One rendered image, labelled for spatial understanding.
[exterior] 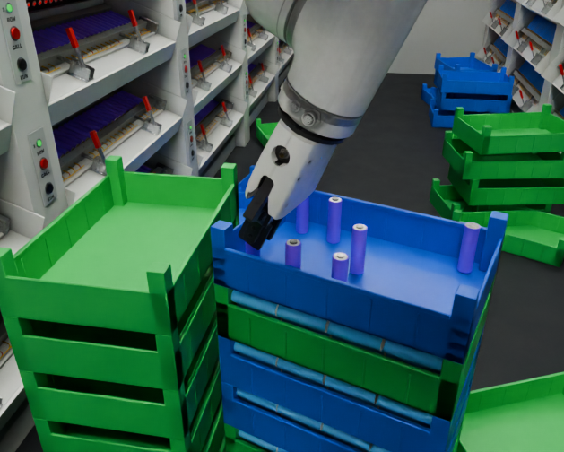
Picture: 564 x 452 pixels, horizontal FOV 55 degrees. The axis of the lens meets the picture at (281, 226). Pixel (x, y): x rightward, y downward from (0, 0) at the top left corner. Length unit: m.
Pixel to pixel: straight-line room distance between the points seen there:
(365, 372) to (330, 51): 0.35
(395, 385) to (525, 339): 0.72
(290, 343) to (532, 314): 0.84
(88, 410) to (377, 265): 0.40
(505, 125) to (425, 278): 1.20
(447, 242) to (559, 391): 0.54
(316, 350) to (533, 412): 0.59
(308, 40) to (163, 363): 0.37
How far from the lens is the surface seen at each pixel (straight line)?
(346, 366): 0.64
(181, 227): 0.80
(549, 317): 1.41
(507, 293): 1.46
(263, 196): 0.56
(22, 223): 0.96
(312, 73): 0.50
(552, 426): 1.14
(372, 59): 0.49
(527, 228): 1.78
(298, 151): 0.52
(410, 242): 0.76
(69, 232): 0.78
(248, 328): 0.68
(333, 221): 0.73
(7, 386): 1.00
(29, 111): 0.93
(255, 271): 0.63
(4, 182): 0.95
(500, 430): 1.10
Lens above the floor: 0.78
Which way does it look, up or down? 28 degrees down
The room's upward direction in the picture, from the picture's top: straight up
